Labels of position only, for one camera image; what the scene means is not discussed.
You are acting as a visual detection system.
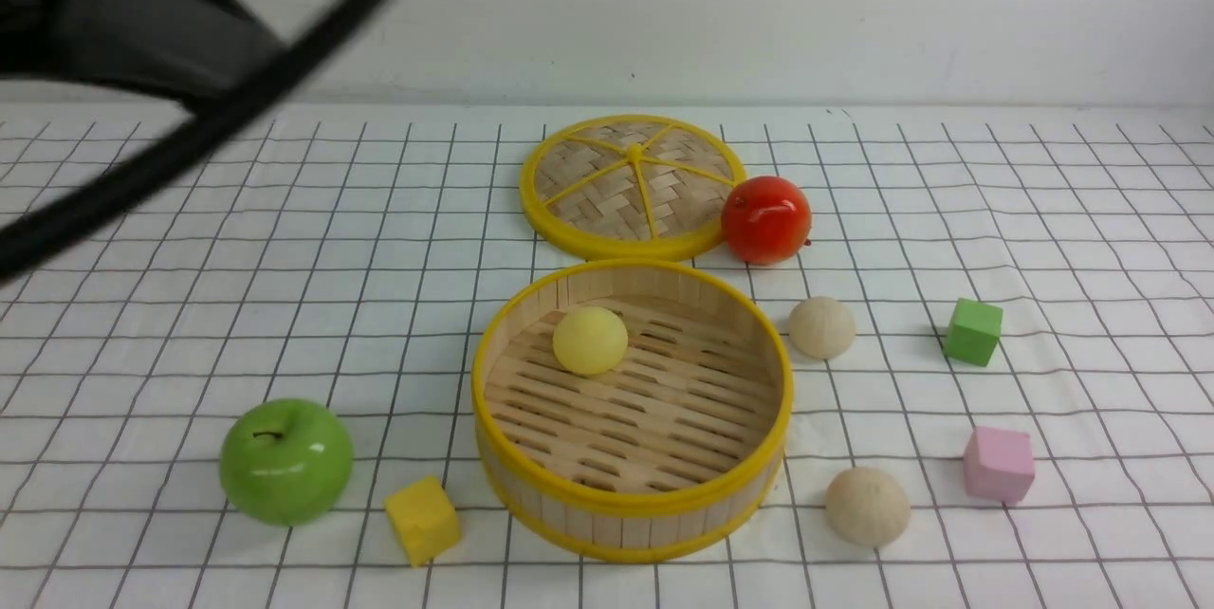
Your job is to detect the yellow bun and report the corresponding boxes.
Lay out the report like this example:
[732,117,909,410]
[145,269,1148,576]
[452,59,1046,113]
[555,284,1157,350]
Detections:
[552,305,629,377]

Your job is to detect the beige bun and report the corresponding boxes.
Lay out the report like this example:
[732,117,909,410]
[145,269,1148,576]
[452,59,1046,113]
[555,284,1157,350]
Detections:
[823,466,911,550]
[785,295,857,360]

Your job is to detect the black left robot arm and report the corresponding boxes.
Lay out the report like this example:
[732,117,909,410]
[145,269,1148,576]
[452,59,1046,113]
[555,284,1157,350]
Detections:
[1,0,285,109]

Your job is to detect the yellow woven steamer lid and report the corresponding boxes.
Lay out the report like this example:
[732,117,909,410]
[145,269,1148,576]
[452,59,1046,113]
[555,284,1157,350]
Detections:
[520,115,747,262]

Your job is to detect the yellow bamboo steamer tray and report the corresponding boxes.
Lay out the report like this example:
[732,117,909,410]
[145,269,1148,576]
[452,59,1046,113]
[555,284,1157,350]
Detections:
[469,258,794,564]

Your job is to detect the red tomato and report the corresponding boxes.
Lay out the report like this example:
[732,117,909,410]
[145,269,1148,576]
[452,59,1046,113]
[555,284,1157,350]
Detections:
[721,175,815,264]

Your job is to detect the white grid-pattern tablecloth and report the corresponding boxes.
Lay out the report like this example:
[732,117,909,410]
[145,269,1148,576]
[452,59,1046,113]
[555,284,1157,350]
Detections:
[2,106,1213,608]

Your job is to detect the yellow cube block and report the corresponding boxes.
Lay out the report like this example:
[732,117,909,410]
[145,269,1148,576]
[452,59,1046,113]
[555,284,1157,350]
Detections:
[382,476,463,567]

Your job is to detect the green cube block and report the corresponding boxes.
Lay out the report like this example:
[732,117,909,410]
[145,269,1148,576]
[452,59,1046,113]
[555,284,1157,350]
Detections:
[944,298,1004,368]

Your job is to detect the green apple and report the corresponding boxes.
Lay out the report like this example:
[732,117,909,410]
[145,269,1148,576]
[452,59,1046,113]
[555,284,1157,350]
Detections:
[219,397,354,527]

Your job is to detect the pink cube block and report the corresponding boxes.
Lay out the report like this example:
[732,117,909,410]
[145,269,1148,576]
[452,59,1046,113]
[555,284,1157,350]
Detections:
[963,426,1036,505]

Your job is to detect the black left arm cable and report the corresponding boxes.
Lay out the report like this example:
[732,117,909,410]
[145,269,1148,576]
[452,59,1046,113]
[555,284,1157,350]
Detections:
[0,0,447,283]

